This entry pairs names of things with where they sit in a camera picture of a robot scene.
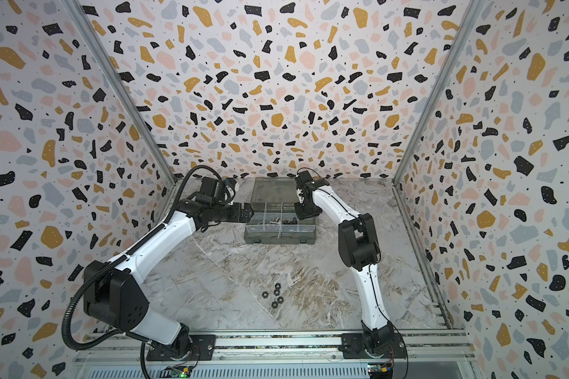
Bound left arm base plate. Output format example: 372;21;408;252
146;334;217;363

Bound circuit board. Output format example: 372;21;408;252
160;366;193;379
368;363;394;379

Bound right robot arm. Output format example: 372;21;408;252
294;169;395;357

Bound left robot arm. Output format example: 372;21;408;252
82;177;254;360

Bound grey plastic organizer box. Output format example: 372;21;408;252
243;178;317;245

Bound left circuit board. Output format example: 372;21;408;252
160;366;193;379

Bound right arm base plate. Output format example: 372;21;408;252
338;332;407;359

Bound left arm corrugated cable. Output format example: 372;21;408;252
60;164;229;379

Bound right circuit board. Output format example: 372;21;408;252
368;363;394;379

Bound aluminium mounting rail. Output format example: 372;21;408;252
74;329;476;366

